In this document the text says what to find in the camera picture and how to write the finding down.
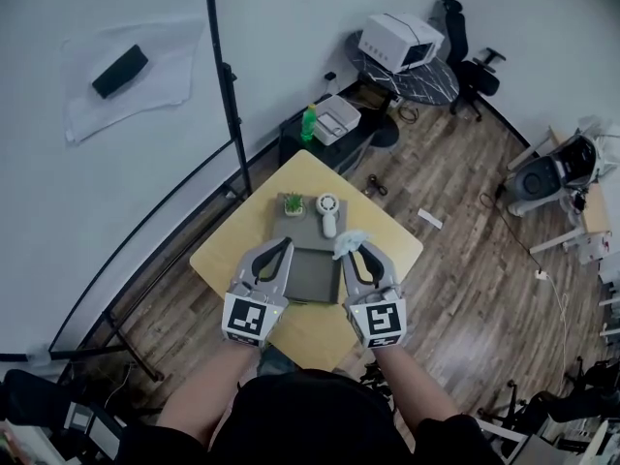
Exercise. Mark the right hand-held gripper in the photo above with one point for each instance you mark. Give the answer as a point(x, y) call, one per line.
point(385, 320)

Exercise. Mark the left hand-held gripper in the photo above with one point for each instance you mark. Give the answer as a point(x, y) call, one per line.
point(244, 315)

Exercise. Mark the light blue white small object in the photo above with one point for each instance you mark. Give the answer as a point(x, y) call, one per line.
point(350, 242)

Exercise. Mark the grey tray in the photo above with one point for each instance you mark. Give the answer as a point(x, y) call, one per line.
point(310, 274)

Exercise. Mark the person's left forearm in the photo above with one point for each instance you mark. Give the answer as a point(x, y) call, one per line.
point(208, 395)

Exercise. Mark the person's right forearm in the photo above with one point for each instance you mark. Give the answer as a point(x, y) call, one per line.
point(412, 390)

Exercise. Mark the yellow square table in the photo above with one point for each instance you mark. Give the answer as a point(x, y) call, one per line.
point(382, 240)

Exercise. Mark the white handheld fan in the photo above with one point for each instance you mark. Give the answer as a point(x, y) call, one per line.
point(329, 221)

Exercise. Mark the small green potted plant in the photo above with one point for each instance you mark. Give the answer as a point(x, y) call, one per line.
point(293, 204)

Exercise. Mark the white paper strip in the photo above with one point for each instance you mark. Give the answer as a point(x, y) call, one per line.
point(430, 218)

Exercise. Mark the person's blue jeans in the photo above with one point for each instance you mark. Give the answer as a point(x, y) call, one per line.
point(273, 361)

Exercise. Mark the low black cabinet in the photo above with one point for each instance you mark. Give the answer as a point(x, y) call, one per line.
point(358, 143)

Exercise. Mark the green plastic bottle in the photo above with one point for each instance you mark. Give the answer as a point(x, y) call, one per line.
point(308, 126)

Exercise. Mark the person's black shirt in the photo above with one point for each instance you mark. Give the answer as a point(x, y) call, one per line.
point(310, 419)

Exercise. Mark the white rectangular container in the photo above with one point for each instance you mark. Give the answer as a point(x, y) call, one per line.
point(339, 114)

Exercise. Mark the white power adapter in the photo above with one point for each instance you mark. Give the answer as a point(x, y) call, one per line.
point(541, 274)

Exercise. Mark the grey white machine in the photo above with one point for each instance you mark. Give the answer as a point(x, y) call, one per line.
point(537, 182)

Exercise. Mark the round black marble table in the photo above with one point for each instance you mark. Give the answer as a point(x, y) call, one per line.
point(431, 83)

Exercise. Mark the large whiteboard on black stand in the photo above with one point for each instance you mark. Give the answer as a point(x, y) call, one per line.
point(72, 201)

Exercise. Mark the black office chair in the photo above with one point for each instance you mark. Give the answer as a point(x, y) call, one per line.
point(477, 78)

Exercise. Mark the white red patterned bag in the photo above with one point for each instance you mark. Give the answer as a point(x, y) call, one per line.
point(596, 250)

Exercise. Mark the grey flat device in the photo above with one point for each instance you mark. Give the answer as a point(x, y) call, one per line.
point(94, 426)

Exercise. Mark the white microwave oven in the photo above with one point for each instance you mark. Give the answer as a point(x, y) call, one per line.
point(392, 39)

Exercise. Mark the black board eraser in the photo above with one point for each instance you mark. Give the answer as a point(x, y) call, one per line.
point(119, 71)

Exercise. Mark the black swivel chair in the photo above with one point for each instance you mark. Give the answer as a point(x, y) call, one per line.
point(34, 400)

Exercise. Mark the black camera rig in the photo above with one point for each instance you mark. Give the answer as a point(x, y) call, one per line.
point(375, 381)

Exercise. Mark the white frame chair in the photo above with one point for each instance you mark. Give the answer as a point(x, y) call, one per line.
point(504, 436)

